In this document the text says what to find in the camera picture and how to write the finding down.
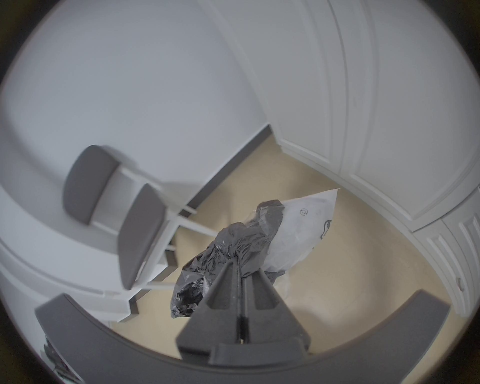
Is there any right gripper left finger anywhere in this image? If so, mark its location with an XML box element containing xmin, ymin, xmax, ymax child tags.
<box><xmin>175</xmin><ymin>260</ymin><xmax>244</xmax><ymax>357</ymax></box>

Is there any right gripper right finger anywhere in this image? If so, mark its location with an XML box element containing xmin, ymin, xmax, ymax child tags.
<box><xmin>242</xmin><ymin>269</ymin><xmax>312</xmax><ymax>345</ymax></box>

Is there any black plastic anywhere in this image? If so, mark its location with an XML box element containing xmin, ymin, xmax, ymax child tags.
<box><xmin>170</xmin><ymin>200</ymin><xmax>284</xmax><ymax>319</ymax></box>

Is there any white printed paper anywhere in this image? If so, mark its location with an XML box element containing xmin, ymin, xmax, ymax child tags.
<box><xmin>260</xmin><ymin>188</ymin><xmax>341</xmax><ymax>280</ymax></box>

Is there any grey and white chair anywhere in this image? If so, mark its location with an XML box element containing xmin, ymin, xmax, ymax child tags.
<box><xmin>62</xmin><ymin>145</ymin><xmax>218</xmax><ymax>291</ymax></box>

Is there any white wardrobe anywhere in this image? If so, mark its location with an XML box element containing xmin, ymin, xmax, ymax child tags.
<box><xmin>202</xmin><ymin>0</ymin><xmax>480</xmax><ymax>319</ymax></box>

